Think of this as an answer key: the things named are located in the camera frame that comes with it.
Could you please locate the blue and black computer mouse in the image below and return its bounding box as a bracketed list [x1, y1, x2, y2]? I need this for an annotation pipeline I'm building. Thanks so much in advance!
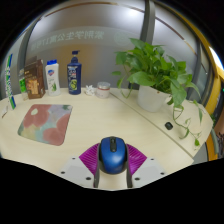
[97, 135, 129, 175]

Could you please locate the clear bottle with green label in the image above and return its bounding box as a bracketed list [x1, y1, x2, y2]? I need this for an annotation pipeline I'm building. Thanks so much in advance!
[18, 68, 29, 101]

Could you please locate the floral pastel mouse pad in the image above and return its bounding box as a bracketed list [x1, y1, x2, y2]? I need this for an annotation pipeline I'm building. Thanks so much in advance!
[17, 103, 74, 147]

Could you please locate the white bottle with blue cap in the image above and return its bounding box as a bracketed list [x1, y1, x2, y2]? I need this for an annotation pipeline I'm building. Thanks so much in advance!
[45, 59, 62, 97]

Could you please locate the brown cardboard carton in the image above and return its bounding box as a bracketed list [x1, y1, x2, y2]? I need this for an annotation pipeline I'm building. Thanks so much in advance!
[23, 59, 46, 100]

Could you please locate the crumpled white tissue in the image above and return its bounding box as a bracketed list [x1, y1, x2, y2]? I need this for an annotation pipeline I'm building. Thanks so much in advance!
[84, 84, 96, 97]

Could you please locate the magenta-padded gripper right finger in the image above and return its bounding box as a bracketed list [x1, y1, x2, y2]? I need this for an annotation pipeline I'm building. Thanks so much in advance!
[125, 143, 167, 189]

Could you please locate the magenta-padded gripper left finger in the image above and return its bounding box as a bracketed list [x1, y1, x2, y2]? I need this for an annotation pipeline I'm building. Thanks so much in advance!
[59, 143, 101, 189]

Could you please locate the small jar with white lid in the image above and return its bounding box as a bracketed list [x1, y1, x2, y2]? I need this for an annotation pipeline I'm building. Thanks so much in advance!
[95, 81, 111, 99]

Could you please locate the green plant in white pot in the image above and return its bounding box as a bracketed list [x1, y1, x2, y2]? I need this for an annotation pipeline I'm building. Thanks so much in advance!
[111, 37, 204, 148]

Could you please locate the dark blue pump bottle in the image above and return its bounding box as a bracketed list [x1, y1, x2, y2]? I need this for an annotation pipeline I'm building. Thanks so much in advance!
[66, 50, 83, 96]

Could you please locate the small white card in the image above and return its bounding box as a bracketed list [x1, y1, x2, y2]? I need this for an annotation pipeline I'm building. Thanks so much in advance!
[0, 104, 10, 119]

